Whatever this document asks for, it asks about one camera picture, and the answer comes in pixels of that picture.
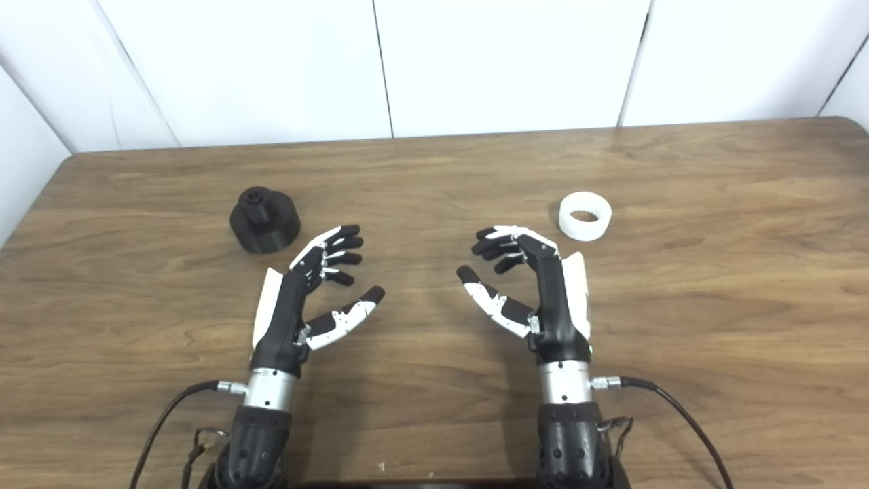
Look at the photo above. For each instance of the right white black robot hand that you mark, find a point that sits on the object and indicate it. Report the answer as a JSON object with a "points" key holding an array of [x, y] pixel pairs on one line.
{"points": [[553, 305]]}

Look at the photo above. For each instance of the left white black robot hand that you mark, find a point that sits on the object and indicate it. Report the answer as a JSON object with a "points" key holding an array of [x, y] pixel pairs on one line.
{"points": [[278, 326]]}

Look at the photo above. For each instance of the round black part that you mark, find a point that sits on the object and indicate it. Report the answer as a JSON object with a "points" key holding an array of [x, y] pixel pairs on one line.
{"points": [[265, 231]]}

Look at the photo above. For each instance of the dark robot body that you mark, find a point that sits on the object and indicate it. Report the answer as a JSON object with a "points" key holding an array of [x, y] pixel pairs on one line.
{"points": [[407, 485]]}

